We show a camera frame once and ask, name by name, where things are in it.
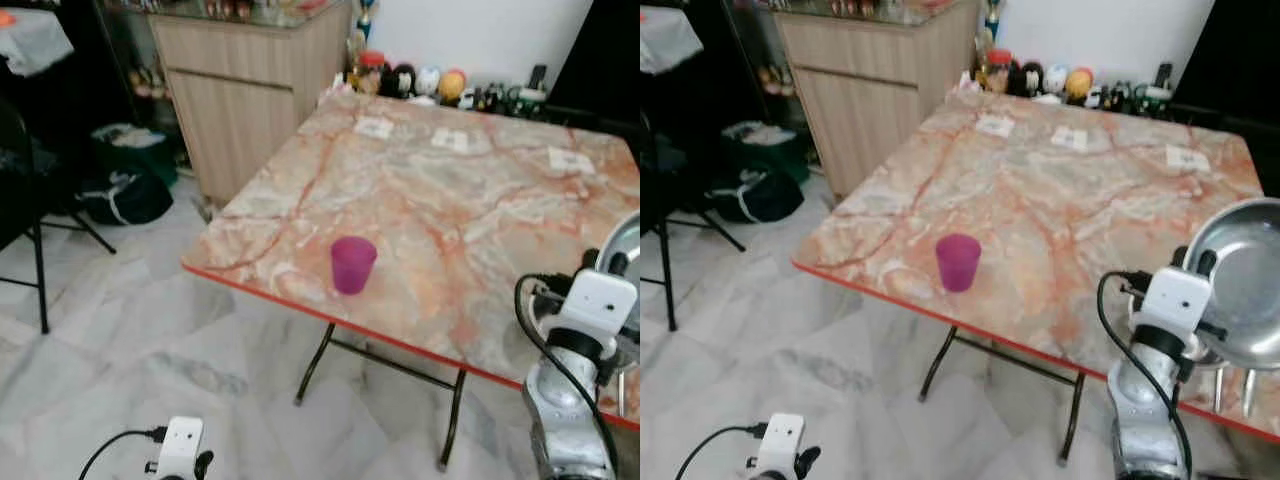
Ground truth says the purple plastic cup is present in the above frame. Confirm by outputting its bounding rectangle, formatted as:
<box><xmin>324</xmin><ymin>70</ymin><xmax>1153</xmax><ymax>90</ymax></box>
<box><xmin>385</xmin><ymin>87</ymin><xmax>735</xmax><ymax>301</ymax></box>
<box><xmin>331</xmin><ymin>237</ymin><xmax>379</xmax><ymax>296</ymax></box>
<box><xmin>935</xmin><ymin>233</ymin><xmax>983</xmax><ymax>293</ymax></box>

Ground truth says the black bag with white trim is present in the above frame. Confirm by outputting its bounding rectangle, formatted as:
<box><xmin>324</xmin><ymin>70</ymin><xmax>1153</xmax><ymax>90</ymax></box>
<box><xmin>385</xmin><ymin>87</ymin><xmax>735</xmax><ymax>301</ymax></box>
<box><xmin>78</xmin><ymin>170</ymin><xmax>174</xmax><ymax>227</ymax></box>
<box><xmin>705</xmin><ymin>167</ymin><xmax>805</xmax><ymax>224</ymax></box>

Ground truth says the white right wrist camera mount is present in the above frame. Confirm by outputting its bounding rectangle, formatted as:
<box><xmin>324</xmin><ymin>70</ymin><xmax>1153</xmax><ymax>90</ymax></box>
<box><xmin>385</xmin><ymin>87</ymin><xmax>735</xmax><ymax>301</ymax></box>
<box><xmin>1138</xmin><ymin>266</ymin><xmax>1214</xmax><ymax>347</ymax></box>
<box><xmin>545</xmin><ymin>268</ymin><xmax>639</xmax><ymax>346</ymax></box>

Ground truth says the dark green toy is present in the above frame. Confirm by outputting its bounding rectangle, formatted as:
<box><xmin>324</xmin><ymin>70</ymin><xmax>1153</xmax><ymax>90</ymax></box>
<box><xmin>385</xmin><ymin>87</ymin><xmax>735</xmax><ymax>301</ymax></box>
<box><xmin>1128</xmin><ymin>85</ymin><xmax>1173</xmax><ymax>115</ymax></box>
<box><xmin>504</xmin><ymin>87</ymin><xmax>548</xmax><ymax>117</ymax></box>

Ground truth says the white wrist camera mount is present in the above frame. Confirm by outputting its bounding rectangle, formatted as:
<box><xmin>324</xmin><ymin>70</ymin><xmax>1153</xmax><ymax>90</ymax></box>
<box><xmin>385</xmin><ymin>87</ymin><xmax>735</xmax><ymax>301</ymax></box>
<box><xmin>545</xmin><ymin>268</ymin><xmax>639</xmax><ymax>346</ymax></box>
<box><xmin>1138</xmin><ymin>266</ymin><xmax>1214</xmax><ymax>347</ymax></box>
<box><xmin>155</xmin><ymin>417</ymin><xmax>205</xmax><ymax>480</ymax></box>
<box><xmin>755</xmin><ymin>413</ymin><xmax>807</xmax><ymax>480</ymax></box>

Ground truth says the marble pattern folding table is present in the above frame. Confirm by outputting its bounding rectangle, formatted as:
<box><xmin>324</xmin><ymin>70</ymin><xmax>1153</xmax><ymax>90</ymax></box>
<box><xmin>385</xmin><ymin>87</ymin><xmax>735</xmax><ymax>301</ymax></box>
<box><xmin>180</xmin><ymin>88</ymin><xmax>641</xmax><ymax>471</ymax></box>
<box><xmin>790</xmin><ymin>88</ymin><xmax>1280</xmax><ymax>469</ymax></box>

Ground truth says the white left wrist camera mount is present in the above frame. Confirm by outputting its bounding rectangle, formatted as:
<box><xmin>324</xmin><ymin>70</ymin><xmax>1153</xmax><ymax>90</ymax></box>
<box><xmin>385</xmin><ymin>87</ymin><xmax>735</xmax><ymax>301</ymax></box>
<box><xmin>755</xmin><ymin>413</ymin><xmax>807</xmax><ymax>480</ymax></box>
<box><xmin>155</xmin><ymin>417</ymin><xmax>205</xmax><ymax>480</ymax></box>

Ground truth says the light wooden cabinet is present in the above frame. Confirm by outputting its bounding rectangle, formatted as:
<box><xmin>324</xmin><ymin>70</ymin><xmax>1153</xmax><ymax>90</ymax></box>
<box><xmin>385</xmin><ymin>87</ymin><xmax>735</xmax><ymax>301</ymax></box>
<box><xmin>148</xmin><ymin>0</ymin><xmax>353</xmax><ymax>207</ymax></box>
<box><xmin>775</xmin><ymin>0</ymin><xmax>980</xmax><ymax>202</ymax></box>

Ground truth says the jar with red lid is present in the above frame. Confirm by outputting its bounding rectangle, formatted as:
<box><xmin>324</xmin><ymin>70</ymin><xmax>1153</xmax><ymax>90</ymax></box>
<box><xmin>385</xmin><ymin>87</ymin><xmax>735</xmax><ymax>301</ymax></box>
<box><xmin>984</xmin><ymin>48</ymin><xmax>1014</xmax><ymax>94</ymax></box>
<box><xmin>357</xmin><ymin>50</ymin><xmax>387</xmax><ymax>97</ymax></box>

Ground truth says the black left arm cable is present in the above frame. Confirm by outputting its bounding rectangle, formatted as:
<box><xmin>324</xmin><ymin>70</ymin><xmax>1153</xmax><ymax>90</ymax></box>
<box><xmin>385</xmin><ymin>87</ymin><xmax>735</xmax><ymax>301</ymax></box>
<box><xmin>675</xmin><ymin>423</ymin><xmax>770</xmax><ymax>480</ymax></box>
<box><xmin>78</xmin><ymin>427</ymin><xmax>167</xmax><ymax>480</ymax></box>

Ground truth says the green bag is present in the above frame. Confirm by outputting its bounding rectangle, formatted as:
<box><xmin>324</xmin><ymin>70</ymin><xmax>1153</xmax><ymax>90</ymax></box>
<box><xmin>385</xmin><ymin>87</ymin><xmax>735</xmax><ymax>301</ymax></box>
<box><xmin>90</xmin><ymin>123</ymin><xmax>180</xmax><ymax>187</ymax></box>
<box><xmin>719</xmin><ymin>120</ymin><xmax>810</xmax><ymax>182</ymax></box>

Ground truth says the stainless steel bowl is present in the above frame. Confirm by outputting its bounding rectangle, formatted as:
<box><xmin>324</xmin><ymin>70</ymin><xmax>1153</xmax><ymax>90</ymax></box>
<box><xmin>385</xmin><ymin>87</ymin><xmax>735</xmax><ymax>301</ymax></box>
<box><xmin>595</xmin><ymin>212</ymin><xmax>641</xmax><ymax>363</ymax></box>
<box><xmin>1183</xmin><ymin>198</ymin><xmax>1280</xmax><ymax>372</ymax></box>

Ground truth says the white cloth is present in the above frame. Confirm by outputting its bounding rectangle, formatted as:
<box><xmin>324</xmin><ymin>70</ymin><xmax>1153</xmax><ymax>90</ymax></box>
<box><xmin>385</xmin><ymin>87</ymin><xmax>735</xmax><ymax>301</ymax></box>
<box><xmin>0</xmin><ymin>8</ymin><xmax>75</xmax><ymax>79</ymax></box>
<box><xmin>640</xmin><ymin>5</ymin><xmax>704</xmax><ymax>74</ymax></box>

